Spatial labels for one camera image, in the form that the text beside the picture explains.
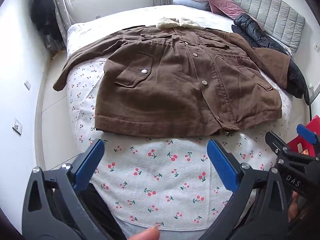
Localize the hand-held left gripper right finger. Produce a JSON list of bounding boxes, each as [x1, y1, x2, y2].
[[199, 139, 293, 240]]

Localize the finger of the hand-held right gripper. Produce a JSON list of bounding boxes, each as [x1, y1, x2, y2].
[[296, 124, 320, 155], [265, 131, 298, 161]]

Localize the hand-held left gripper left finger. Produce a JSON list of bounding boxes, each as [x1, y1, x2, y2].
[[22, 138, 110, 240]]

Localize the brown jacket with fur collar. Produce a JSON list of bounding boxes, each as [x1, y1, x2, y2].
[[53, 17, 292, 138]]

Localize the hanging dark clothes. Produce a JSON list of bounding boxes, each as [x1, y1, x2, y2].
[[30, 0, 63, 53]]

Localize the person's right hand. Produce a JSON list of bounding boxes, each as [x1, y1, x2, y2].
[[287, 192, 308, 228]]

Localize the person's left hand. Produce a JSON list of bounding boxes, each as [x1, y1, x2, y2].
[[126, 226, 160, 240]]

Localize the red plastic stool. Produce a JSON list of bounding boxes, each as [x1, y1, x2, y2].
[[287, 115, 320, 162]]

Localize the person's dark trousers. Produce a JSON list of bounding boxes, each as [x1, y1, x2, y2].
[[84, 182, 127, 240]]

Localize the cherry print blanket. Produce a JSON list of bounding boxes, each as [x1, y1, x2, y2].
[[66, 55, 293, 230]]

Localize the black puffer jacket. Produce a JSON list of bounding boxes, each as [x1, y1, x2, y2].
[[231, 13, 310, 105]]

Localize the grey padded headboard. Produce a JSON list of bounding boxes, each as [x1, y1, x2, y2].
[[201, 0, 306, 53]]

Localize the folded pale blue blanket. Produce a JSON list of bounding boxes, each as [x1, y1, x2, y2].
[[172, 0, 212, 12]]

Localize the white wall socket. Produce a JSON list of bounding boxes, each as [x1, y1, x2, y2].
[[12, 118, 23, 135]]

